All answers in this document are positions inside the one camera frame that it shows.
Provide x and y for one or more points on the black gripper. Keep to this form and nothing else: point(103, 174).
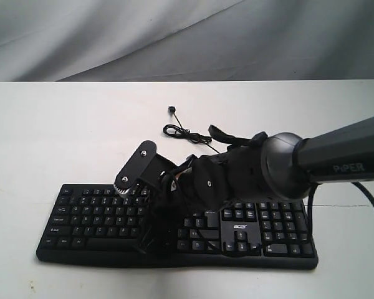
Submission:
point(177, 199)

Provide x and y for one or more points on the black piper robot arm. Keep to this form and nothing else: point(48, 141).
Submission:
point(284, 166)

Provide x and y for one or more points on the black acer keyboard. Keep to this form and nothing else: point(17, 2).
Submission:
point(91, 225)

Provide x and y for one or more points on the grey backdrop cloth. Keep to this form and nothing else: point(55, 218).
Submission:
point(120, 41)

